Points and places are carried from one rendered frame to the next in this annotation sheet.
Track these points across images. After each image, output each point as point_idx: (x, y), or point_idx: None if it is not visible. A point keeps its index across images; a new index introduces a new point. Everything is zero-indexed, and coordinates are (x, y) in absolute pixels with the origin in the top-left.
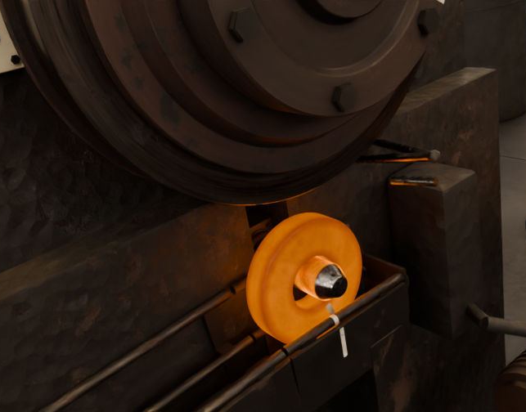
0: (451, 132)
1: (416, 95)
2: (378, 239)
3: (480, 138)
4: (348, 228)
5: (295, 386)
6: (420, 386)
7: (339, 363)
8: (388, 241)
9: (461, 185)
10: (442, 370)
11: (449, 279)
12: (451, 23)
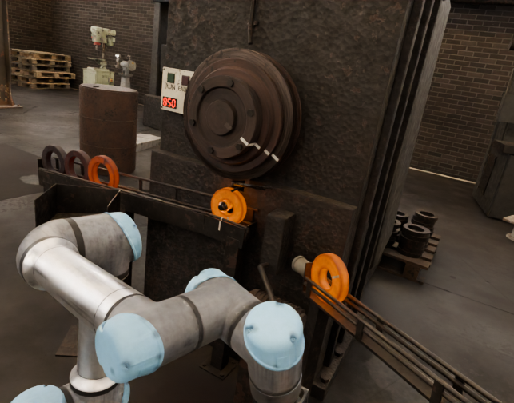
0: (317, 217)
1: (316, 196)
2: None
3: (333, 230)
4: (241, 201)
5: (203, 222)
6: None
7: (217, 230)
8: None
9: (275, 218)
10: None
11: (262, 245)
12: (352, 184)
